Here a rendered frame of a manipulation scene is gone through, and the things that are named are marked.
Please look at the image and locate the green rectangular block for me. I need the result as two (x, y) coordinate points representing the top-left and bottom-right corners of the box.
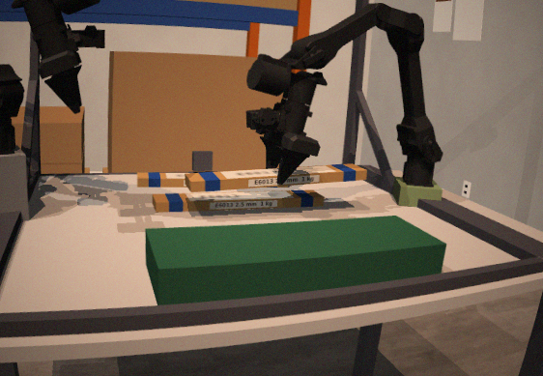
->
(145, 216), (446, 305)

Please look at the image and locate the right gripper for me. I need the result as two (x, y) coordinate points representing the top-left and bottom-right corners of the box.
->
(32, 18), (82, 114)

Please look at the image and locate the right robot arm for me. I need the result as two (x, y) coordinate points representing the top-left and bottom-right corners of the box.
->
(0, 0), (105, 155)

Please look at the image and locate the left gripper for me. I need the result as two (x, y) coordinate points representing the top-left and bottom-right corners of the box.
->
(256, 99), (320, 185)

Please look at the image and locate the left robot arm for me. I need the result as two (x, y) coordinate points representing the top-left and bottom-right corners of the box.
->
(246, 3), (443, 188)

